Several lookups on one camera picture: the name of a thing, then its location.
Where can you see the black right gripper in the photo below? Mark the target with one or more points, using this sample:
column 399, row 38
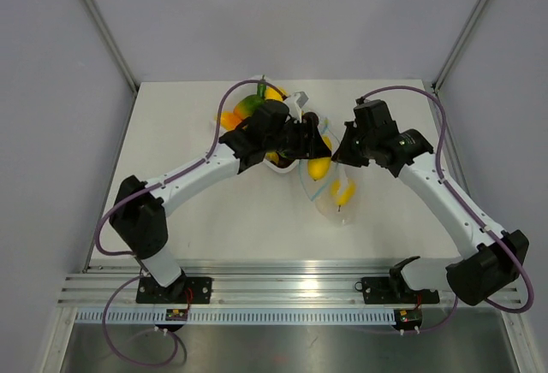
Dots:
column 342, row 154

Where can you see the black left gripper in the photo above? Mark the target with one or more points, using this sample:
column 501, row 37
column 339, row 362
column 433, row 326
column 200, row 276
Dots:
column 311, row 147

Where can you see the yellow lemon toy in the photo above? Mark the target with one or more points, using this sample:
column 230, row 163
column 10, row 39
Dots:
column 318, row 168

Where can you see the clear zip bag teal zipper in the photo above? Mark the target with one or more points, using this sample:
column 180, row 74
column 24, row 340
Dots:
column 318, row 192

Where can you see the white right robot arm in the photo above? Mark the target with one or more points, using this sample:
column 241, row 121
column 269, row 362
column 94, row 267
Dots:
column 489, row 259

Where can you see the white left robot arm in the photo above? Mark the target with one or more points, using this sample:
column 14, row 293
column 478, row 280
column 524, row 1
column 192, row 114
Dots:
column 141, row 209

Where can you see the dark purple passionfruit toy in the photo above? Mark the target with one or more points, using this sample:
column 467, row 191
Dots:
column 311, row 118

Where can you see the green orange mango toy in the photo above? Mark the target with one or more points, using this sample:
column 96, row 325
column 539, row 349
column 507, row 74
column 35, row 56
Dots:
column 247, row 106

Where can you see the green chili pepper toy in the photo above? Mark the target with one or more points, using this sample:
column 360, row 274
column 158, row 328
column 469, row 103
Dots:
column 261, row 87

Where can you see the yellow orange mango toy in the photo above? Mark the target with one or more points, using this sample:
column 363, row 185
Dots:
column 229, row 120

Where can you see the white perforated plastic basket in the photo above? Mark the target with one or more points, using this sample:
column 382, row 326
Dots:
column 276, row 163

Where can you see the right aluminium frame post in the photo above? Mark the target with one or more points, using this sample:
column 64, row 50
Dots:
column 464, row 37

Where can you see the aluminium frame post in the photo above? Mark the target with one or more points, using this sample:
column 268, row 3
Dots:
column 94, row 12
column 464, row 37

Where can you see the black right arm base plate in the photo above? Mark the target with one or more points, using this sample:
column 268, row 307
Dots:
column 377, row 290

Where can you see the white slotted cable duct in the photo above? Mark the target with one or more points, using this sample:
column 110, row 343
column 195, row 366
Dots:
column 209, row 316

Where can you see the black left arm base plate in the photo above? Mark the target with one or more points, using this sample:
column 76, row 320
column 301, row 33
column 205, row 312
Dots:
column 187, row 289

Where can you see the left aluminium frame post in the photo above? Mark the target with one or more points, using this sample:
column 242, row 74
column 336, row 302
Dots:
column 94, row 12

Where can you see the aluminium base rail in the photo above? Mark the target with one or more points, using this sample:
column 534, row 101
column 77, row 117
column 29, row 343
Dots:
column 238, row 284

